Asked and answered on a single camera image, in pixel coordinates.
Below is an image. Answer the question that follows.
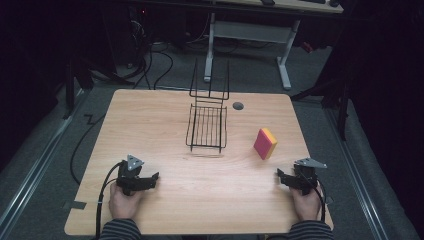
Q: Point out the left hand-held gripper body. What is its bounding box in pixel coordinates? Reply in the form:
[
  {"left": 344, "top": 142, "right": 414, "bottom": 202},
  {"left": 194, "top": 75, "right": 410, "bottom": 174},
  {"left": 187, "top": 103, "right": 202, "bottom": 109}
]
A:
[{"left": 115, "top": 154, "right": 146, "bottom": 196}]

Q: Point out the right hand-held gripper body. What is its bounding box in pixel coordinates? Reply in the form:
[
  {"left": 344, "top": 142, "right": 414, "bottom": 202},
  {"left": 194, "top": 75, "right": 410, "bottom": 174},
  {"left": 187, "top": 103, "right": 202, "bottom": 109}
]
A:
[{"left": 292, "top": 157, "right": 328, "bottom": 196}]

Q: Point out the person's right hand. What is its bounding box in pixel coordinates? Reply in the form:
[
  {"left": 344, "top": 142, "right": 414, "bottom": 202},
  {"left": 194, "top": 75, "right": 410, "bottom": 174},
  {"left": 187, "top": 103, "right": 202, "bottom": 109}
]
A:
[{"left": 289, "top": 185, "right": 324, "bottom": 222}]

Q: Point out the person's left hand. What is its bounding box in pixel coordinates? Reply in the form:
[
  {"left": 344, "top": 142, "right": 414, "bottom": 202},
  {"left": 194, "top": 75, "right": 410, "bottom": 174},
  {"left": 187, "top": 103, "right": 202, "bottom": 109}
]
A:
[{"left": 108, "top": 182, "right": 145, "bottom": 221}]

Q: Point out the pink and yellow sponge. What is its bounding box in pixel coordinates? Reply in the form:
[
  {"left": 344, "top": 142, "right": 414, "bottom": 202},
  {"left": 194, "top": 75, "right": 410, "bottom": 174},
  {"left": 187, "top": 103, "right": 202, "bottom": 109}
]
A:
[{"left": 252, "top": 127, "right": 279, "bottom": 161}]

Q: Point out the grey tape strip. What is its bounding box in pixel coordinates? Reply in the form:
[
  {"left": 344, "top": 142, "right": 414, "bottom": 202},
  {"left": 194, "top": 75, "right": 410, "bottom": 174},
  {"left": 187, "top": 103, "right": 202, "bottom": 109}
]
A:
[{"left": 62, "top": 199, "right": 88, "bottom": 211}]

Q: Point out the dark metal stand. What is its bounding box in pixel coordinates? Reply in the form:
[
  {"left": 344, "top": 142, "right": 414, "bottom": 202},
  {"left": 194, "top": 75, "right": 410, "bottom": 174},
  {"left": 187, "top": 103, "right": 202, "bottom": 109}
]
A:
[
  {"left": 61, "top": 56, "right": 96, "bottom": 120},
  {"left": 290, "top": 76, "right": 351, "bottom": 142}
]

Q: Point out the white-legged background desk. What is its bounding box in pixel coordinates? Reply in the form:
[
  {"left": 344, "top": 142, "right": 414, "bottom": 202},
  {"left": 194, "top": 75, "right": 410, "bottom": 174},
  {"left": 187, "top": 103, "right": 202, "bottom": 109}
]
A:
[{"left": 202, "top": 0, "right": 345, "bottom": 92}]

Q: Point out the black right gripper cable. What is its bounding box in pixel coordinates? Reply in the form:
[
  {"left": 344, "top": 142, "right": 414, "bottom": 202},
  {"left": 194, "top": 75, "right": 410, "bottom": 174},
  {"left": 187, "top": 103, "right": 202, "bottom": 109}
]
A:
[{"left": 311, "top": 179, "right": 327, "bottom": 223}]

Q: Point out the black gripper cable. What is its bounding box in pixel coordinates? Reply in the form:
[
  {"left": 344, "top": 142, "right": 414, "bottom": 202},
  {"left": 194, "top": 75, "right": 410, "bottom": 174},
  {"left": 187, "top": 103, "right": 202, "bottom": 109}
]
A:
[
  {"left": 311, "top": 179, "right": 327, "bottom": 223},
  {"left": 95, "top": 161, "right": 124, "bottom": 240}
]

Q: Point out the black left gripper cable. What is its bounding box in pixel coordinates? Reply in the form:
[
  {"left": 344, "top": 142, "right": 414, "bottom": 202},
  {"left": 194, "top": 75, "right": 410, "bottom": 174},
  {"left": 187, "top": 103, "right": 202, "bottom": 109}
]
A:
[{"left": 95, "top": 161, "right": 124, "bottom": 240}]

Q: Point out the metal floor rail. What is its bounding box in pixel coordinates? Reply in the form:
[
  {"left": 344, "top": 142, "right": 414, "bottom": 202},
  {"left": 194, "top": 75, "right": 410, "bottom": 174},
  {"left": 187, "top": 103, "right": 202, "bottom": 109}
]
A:
[
  {"left": 322, "top": 106, "right": 391, "bottom": 240},
  {"left": 0, "top": 87, "right": 88, "bottom": 238}
]

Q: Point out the black floor cable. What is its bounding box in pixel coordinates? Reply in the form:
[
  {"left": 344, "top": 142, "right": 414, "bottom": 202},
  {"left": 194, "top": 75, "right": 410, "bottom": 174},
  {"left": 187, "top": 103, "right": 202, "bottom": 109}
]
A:
[{"left": 69, "top": 113, "right": 107, "bottom": 186}]

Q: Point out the black wire rack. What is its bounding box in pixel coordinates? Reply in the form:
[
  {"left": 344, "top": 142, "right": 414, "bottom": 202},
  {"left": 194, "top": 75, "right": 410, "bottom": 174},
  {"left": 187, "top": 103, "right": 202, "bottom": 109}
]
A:
[{"left": 185, "top": 57, "right": 231, "bottom": 154}]

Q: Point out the bundle of black cables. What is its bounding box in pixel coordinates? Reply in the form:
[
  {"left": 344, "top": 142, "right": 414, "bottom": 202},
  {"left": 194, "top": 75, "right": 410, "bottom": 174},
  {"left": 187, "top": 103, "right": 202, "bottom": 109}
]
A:
[{"left": 89, "top": 6, "right": 175, "bottom": 91}]

